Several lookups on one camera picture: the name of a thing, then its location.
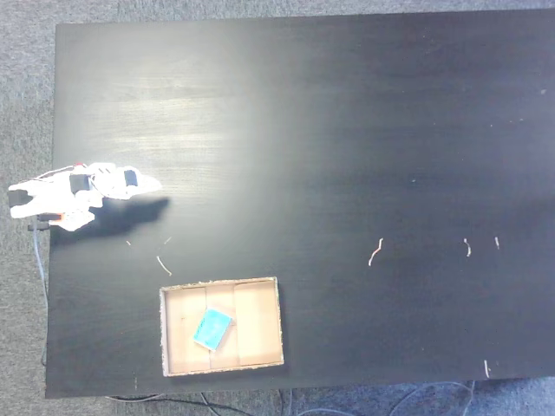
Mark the open cardboard box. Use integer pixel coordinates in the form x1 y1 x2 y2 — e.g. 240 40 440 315
159 276 285 378

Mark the grey cable with black plug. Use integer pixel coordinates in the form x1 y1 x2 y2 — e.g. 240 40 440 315
27 223 49 366

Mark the grey floor cable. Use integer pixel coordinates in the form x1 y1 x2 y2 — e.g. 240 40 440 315
277 380 477 416

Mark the green block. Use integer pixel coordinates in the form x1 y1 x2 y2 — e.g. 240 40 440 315
193 307 234 350

